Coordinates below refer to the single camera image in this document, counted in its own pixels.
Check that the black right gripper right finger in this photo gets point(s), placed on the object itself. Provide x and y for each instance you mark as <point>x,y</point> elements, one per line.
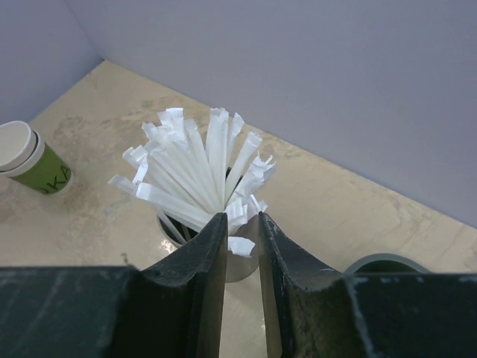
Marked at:
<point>313,310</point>

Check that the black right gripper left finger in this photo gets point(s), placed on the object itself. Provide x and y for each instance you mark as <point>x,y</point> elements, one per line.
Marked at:
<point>171,309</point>

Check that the single white straw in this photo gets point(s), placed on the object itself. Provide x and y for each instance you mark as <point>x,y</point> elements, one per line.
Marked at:
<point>238,231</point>

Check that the grey straw holder cup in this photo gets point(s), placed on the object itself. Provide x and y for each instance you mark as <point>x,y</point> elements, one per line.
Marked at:
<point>238,268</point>

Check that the grey fruit tray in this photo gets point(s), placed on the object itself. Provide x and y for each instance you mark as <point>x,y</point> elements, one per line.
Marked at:
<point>385,263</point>

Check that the white wrapped straws bundle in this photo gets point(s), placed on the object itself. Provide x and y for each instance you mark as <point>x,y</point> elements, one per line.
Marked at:
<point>189,177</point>

